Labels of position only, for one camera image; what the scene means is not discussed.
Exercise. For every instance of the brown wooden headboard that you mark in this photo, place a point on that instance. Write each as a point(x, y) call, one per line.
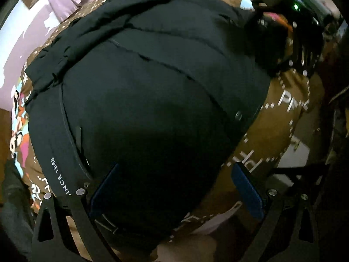
point(5, 136)

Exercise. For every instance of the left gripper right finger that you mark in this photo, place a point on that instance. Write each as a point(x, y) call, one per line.
point(285, 231)

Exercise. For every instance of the brown patterned cartoon quilt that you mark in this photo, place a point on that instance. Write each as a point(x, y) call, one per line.
point(289, 96)

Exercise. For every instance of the grey jeans leg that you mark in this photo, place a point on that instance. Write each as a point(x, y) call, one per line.
point(17, 224)

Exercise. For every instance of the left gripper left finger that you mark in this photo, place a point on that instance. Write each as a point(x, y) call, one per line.
point(64, 231)

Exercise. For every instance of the black jacket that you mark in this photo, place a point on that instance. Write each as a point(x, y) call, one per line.
point(144, 101)

